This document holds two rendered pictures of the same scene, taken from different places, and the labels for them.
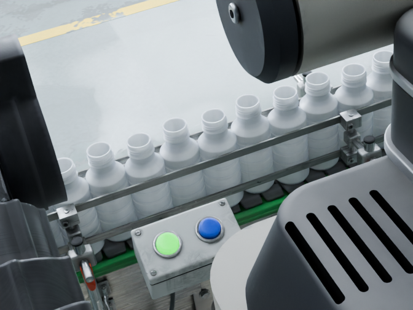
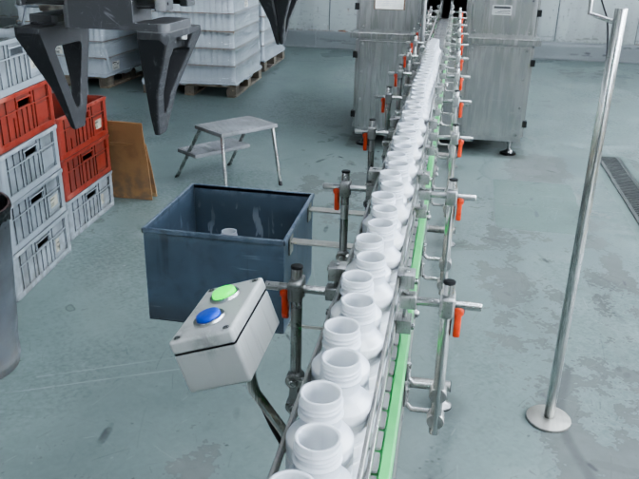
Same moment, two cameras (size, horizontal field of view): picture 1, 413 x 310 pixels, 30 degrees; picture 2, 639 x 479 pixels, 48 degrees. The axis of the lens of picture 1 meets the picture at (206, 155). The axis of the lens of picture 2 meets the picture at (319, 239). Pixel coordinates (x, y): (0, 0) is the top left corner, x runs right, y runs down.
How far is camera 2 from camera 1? 135 cm
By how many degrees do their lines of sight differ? 93
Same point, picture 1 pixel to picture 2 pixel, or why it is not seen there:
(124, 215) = not seen: hidden behind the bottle
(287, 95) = (334, 416)
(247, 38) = not seen: outside the picture
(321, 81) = (327, 465)
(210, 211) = (225, 319)
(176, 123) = (370, 312)
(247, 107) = (355, 382)
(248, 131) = not seen: hidden behind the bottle
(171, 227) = (238, 296)
